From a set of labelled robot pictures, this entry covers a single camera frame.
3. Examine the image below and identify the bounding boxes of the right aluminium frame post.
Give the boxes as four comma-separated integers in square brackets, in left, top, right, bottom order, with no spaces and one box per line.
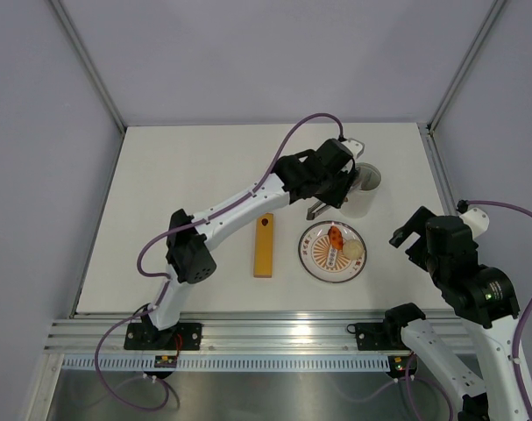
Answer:
[427,0,509,136]

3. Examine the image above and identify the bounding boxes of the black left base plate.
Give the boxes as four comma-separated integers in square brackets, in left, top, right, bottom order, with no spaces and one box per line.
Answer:
[124,323,202,351]

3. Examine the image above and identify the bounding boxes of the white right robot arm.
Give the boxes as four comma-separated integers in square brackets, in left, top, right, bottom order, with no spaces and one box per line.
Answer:
[382,201,532,420]

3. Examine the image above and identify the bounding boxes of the yellow rectangular box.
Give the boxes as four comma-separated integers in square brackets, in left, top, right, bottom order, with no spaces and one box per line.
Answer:
[253,213,274,278]

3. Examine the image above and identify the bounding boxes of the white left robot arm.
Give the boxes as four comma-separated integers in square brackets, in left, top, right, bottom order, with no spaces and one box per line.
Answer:
[143,138,365,349]

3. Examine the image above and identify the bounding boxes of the white cylindrical lunch container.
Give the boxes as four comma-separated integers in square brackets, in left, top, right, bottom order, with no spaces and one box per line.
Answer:
[340,162,382,218]

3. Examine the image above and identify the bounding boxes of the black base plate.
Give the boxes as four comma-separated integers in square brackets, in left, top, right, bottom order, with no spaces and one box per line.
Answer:
[346,322,408,351]
[124,323,202,351]

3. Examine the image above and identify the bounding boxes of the metal food tongs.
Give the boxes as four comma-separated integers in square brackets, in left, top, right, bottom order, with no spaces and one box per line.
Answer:
[305,168,363,221]

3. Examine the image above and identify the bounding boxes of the aluminium mounting rail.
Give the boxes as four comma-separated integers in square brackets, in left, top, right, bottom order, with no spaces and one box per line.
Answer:
[44,309,468,353]

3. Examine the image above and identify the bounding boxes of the round patterned plate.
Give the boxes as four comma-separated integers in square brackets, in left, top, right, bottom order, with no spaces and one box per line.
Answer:
[298,221,367,284]

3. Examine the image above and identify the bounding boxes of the aluminium frame post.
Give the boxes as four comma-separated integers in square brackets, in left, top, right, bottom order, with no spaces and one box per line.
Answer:
[427,0,509,136]
[46,0,127,138]

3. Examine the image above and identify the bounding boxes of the white slotted cable duct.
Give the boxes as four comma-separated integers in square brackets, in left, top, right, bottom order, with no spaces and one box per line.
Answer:
[62,353,391,373]

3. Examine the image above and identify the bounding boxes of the left aluminium frame post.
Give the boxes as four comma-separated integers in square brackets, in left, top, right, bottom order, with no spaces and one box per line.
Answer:
[46,0,127,138]

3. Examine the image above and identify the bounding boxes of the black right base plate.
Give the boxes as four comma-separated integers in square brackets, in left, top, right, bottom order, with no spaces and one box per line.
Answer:
[346,322,408,351]

